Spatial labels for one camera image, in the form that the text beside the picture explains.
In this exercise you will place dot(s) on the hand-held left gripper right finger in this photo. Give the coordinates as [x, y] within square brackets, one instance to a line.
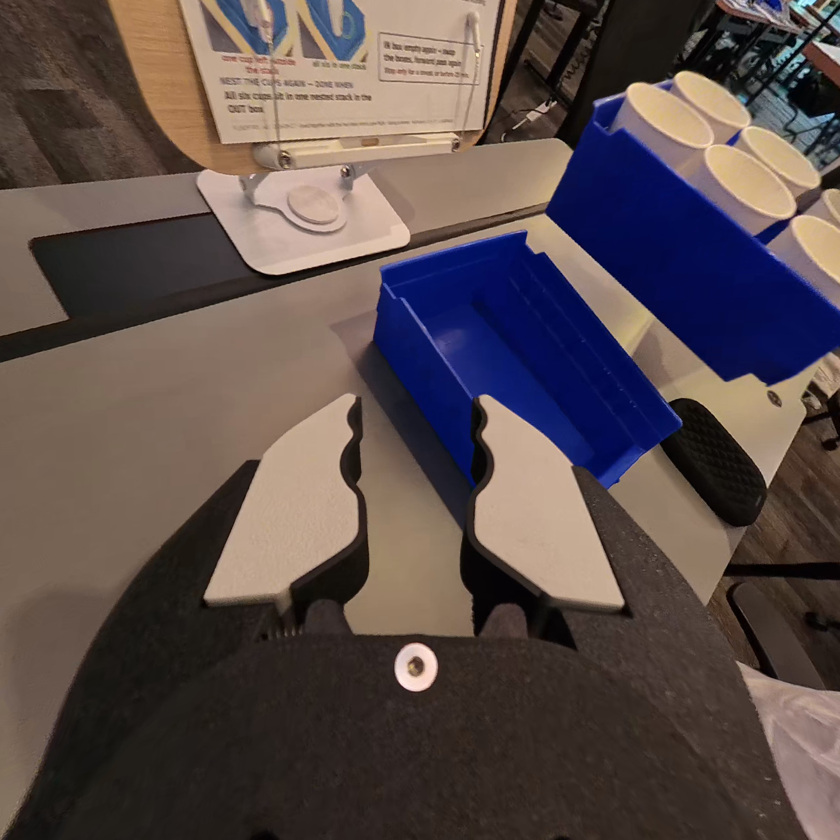
[545, 532]

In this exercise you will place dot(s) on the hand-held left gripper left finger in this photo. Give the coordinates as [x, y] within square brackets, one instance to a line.
[289, 525]

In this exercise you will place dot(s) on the blue plastic bin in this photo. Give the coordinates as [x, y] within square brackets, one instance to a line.
[656, 250]
[525, 355]

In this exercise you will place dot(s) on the black wrist rest pad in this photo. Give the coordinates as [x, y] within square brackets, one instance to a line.
[715, 460]

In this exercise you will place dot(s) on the black chair armrest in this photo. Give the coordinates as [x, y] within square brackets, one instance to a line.
[775, 630]

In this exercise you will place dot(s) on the black flat mat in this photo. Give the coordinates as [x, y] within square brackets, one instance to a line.
[158, 269]

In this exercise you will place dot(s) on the person's leg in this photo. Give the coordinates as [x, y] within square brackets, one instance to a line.
[801, 761]

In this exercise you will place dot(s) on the printed instruction sign board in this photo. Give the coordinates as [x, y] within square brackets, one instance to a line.
[328, 66]

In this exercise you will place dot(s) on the instruction sheet on wooden stand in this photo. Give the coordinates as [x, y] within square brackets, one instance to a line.
[151, 79]

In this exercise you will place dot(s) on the black display board stand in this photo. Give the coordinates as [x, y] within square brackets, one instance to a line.
[630, 53]

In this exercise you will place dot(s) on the brown wooden table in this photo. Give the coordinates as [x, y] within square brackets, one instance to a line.
[788, 40]

